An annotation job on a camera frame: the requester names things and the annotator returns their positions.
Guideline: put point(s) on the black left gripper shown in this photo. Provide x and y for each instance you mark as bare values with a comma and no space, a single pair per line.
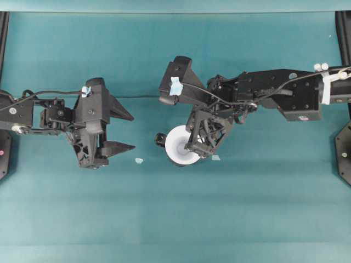
91,115

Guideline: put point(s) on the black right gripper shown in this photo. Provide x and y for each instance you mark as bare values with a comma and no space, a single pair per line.
212,105

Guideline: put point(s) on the white paper cup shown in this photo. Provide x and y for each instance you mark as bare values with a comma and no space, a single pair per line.
176,140

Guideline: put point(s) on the black glossy cup holder mug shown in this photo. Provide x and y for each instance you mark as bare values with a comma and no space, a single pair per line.
160,140

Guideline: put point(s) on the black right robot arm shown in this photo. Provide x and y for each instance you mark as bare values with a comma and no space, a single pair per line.
298,95

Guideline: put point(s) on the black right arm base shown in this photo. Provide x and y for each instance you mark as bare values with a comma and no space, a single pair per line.
342,146

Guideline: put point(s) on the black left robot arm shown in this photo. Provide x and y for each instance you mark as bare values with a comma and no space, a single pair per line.
32,115

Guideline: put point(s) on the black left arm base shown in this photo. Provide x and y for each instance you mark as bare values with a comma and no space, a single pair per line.
5,148

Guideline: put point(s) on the small pale tape scrap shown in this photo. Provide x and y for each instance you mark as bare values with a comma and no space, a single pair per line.
215,158

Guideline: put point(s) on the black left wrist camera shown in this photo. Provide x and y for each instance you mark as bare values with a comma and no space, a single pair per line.
94,86

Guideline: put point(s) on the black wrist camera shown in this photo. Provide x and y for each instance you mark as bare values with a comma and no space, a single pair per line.
94,86
181,85

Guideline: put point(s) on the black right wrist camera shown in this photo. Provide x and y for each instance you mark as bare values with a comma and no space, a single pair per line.
181,85

